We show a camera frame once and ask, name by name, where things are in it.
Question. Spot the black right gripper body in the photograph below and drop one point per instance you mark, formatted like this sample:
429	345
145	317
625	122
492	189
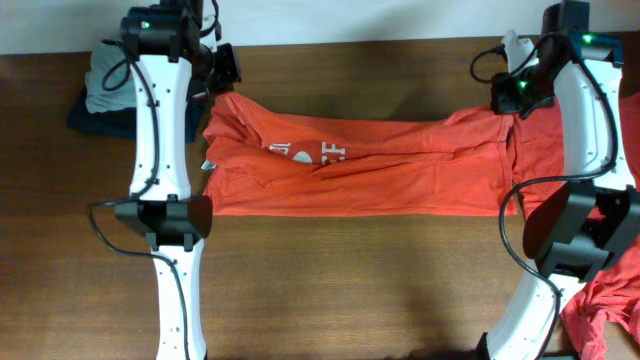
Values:
521	93

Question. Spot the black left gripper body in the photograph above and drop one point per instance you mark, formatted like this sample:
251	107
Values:
225	71

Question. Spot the orange McKinney soccer t-shirt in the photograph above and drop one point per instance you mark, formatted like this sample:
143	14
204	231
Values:
272	164

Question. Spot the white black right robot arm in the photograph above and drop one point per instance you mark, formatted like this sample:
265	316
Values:
592	219

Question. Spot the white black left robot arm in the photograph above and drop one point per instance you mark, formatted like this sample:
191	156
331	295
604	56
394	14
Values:
164	54

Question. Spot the dark navy folded garment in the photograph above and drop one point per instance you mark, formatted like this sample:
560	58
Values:
122	123

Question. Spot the light grey folded garment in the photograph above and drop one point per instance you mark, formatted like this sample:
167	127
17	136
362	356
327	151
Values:
109	85

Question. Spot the plain orange t-shirt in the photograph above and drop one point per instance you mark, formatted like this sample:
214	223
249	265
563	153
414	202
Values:
613	297

